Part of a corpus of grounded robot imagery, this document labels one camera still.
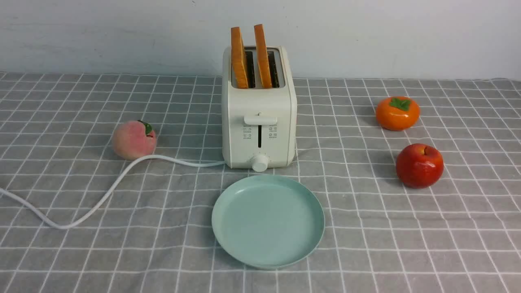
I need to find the white two-slot toaster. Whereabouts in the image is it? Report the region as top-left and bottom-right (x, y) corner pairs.
(221, 46), (298, 172)

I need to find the red apple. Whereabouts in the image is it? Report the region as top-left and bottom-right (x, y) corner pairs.
(396, 143), (444, 189)

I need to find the light green round plate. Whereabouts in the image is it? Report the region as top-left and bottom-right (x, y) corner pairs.
(211, 175), (326, 270)

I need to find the white power cable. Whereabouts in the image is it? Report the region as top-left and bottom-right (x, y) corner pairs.
(0, 154), (226, 230)

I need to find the grey checkered tablecloth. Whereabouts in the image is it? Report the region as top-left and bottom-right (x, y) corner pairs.
(0, 72), (521, 293)

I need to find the orange persimmon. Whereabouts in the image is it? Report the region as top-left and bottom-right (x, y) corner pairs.
(376, 96), (420, 131)

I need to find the pink peach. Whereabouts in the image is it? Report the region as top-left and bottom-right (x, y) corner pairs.
(112, 119), (158, 161)

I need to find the toast slice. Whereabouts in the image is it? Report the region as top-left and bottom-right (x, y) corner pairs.
(254, 24), (272, 88)
(230, 26), (249, 89)

